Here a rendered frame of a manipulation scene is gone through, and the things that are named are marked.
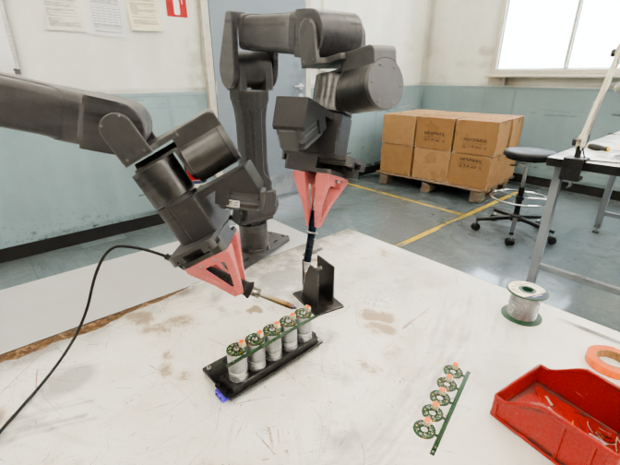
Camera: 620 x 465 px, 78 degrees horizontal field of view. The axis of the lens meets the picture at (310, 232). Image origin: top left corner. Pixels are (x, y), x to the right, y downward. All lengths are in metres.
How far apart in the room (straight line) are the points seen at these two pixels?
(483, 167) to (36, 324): 3.55
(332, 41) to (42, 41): 2.61
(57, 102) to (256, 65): 0.37
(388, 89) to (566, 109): 4.29
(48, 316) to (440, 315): 0.66
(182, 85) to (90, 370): 2.80
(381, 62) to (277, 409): 0.43
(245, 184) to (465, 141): 3.48
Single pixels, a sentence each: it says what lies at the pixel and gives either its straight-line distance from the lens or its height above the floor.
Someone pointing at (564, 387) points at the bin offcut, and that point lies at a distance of 0.60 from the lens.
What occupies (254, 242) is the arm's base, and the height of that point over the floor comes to 0.79.
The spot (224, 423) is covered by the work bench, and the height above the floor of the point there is 0.75.
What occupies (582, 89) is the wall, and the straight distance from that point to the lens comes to 4.70.
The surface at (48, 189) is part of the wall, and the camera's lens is 3.07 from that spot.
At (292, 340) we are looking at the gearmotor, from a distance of 0.55.
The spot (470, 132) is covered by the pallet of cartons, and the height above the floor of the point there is 0.64.
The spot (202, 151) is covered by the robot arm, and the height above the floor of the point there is 1.04.
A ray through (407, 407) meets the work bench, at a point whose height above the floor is 0.75.
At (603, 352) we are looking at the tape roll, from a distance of 0.71.
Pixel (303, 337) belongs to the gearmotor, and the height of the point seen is 0.78.
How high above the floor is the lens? 1.13
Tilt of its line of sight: 23 degrees down
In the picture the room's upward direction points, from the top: straight up
